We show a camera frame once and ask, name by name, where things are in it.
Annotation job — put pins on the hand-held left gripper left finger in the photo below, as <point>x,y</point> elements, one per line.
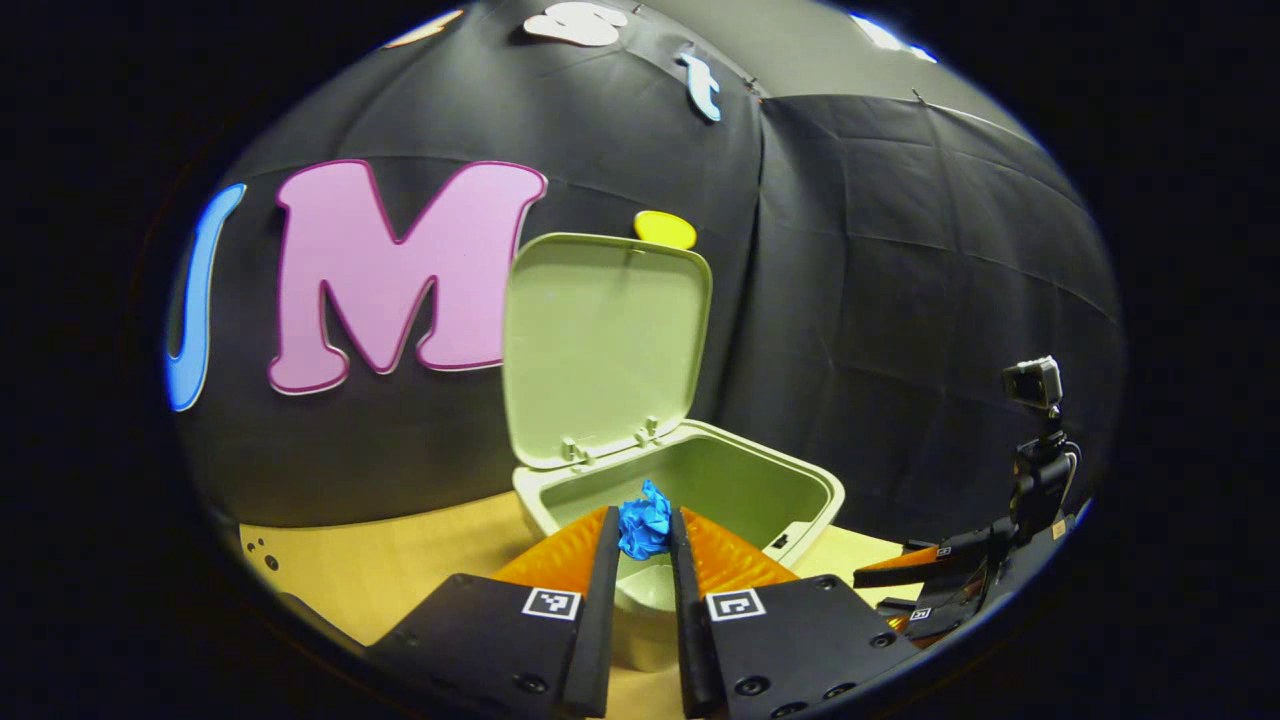
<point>598,620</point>

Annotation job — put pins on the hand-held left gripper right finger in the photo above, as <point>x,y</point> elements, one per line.
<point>685,620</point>

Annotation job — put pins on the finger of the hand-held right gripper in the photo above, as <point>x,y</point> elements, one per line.
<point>930,565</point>
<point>940,612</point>

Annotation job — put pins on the blue paper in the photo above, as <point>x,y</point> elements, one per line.
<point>645,525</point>

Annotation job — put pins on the green desktop garbage bin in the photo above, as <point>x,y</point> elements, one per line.
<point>600,340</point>

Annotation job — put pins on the wooden desktop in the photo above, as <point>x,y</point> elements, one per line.
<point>380,560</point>

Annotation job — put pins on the black backdrop cloth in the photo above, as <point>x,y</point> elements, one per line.
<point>900,250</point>

